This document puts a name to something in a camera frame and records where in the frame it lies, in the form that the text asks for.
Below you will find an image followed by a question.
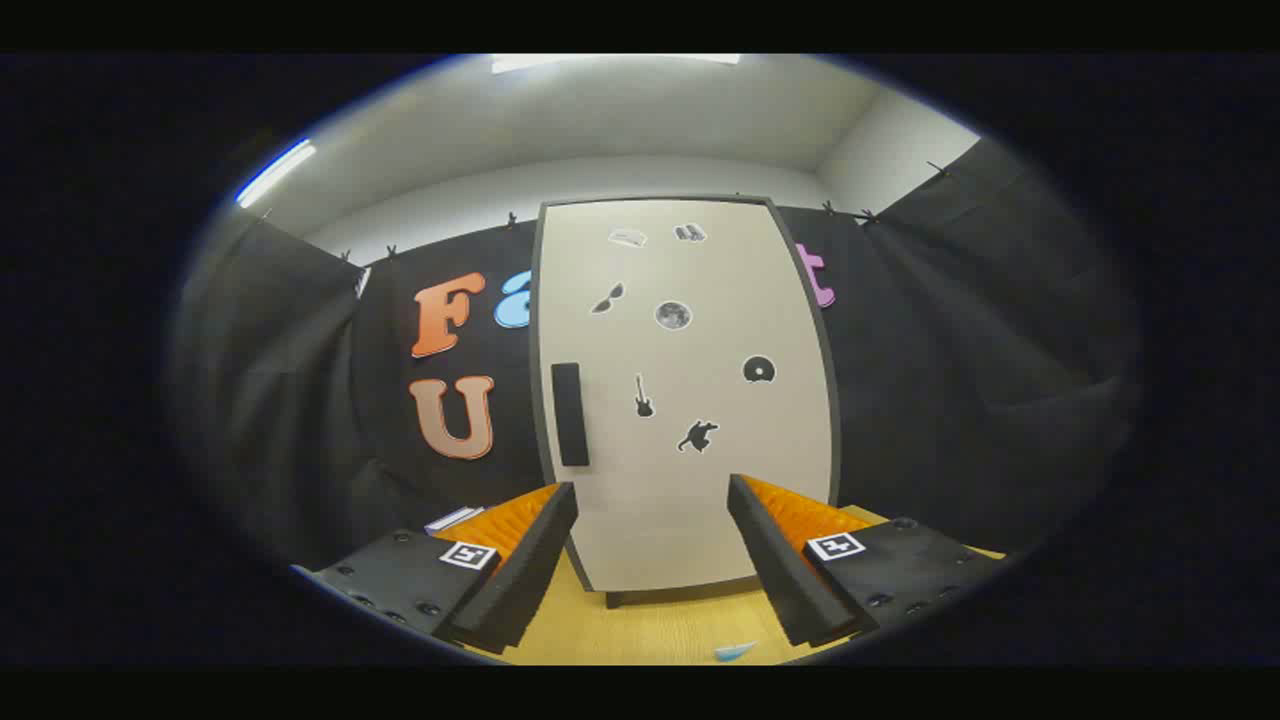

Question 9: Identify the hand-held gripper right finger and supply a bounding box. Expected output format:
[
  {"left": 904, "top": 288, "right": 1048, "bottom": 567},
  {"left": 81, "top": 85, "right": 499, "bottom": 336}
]
[{"left": 727, "top": 474, "right": 1007, "bottom": 649}]

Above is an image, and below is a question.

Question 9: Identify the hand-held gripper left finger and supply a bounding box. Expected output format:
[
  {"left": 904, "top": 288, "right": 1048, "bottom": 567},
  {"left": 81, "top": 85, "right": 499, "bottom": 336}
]
[{"left": 296, "top": 482, "right": 581, "bottom": 656}]

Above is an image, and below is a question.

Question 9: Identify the white cabinet door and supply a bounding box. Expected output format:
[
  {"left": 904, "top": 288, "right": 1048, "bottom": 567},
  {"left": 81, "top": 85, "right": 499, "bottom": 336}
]
[{"left": 539, "top": 199, "right": 835, "bottom": 594}]

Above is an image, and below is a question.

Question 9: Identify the black door handle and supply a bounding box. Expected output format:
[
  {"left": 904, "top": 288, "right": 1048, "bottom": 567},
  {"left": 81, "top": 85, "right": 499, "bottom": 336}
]
[{"left": 551, "top": 362, "right": 591, "bottom": 468}]

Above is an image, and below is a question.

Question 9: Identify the stack of white books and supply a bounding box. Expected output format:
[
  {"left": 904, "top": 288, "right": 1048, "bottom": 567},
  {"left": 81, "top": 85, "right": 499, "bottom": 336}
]
[{"left": 424, "top": 506, "right": 487, "bottom": 536}]

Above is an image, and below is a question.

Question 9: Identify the black backdrop cloth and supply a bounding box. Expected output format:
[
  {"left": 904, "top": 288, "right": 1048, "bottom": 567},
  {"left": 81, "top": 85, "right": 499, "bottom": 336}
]
[{"left": 168, "top": 138, "right": 1143, "bottom": 593}]

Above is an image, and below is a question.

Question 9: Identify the long ceiling light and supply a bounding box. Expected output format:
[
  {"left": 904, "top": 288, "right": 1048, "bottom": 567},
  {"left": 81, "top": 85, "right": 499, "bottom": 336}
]
[{"left": 235, "top": 139, "right": 318, "bottom": 209}]

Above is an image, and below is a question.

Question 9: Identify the wide ceiling light panel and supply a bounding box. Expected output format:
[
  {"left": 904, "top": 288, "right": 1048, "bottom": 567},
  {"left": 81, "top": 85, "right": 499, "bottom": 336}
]
[{"left": 490, "top": 54, "right": 742, "bottom": 75}]

